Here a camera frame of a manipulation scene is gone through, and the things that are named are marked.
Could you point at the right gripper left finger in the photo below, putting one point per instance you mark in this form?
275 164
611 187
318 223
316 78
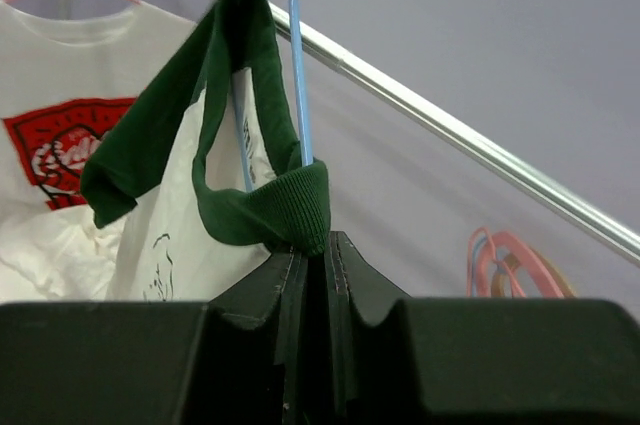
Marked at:
246 369

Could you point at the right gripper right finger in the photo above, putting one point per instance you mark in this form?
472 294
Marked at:
377 362

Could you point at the green and white t shirt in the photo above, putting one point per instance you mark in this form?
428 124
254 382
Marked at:
204 169

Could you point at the light blue hanger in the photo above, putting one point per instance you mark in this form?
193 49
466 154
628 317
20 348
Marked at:
303 113

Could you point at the tan wooden hanger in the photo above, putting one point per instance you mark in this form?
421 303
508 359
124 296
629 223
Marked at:
537 276

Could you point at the pink plastic hanger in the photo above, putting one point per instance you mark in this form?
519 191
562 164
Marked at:
494 261

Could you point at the white red print t shirt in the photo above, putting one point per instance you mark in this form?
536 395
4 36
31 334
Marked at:
64 85

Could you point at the metal clothes rack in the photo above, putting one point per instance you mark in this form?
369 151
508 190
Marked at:
543 189

